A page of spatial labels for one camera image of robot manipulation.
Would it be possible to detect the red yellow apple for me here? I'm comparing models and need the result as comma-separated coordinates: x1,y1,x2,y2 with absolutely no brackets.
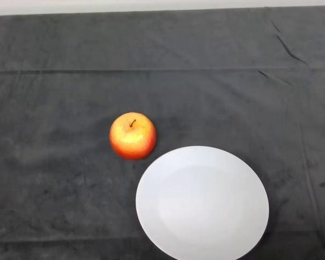
109,112,157,160

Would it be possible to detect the black cloth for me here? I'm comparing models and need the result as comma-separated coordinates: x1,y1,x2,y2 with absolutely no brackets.
0,5,325,260

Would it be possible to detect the white round plate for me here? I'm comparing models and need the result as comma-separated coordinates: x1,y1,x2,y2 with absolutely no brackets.
135,145,270,260

